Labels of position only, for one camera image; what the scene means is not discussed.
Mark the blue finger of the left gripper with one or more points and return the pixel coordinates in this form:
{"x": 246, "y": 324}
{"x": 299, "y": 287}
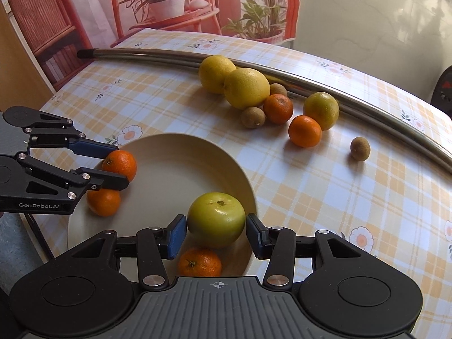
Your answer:
{"x": 96, "y": 179}
{"x": 90, "y": 148}

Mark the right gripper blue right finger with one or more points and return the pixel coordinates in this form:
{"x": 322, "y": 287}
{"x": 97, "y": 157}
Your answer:
{"x": 280, "y": 246}

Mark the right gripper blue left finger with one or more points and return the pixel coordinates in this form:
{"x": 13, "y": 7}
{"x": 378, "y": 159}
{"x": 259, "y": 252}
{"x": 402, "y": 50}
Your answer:
{"x": 150, "y": 246}

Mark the small orange tangerine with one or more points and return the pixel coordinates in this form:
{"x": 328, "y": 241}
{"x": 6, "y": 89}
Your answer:
{"x": 120, "y": 162}

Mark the green-yellow citrus fruit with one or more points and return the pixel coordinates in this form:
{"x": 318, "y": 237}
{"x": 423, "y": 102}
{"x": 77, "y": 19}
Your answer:
{"x": 216, "y": 220}

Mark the beige round plate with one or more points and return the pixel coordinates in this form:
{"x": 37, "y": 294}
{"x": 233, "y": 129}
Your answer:
{"x": 172, "y": 171}

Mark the brown kiwi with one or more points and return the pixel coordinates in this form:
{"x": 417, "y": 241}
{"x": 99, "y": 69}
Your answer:
{"x": 360, "y": 149}
{"x": 253, "y": 117}
{"x": 277, "y": 88}

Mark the round yellow lemon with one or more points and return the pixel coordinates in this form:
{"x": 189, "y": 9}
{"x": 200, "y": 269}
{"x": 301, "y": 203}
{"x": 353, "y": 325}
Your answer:
{"x": 246, "y": 87}

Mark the orange plaid floral tablecloth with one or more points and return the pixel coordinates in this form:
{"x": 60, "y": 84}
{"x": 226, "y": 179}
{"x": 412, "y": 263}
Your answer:
{"x": 396, "y": 205}

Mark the printed red room backdrop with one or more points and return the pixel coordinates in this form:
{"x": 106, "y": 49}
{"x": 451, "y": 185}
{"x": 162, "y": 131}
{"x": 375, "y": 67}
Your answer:
{"x": 55, "y": 30}

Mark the large yellow lemon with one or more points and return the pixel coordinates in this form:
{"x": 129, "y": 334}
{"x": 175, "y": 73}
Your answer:
{"x": 213, "y": 72}

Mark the long steel pole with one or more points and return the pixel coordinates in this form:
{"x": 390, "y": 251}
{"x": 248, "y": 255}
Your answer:
{"x": 296, "y": 84}

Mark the black exercise bike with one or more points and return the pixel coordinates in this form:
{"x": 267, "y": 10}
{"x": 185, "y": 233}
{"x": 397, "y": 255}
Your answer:
{"x": 442, "y": 95}

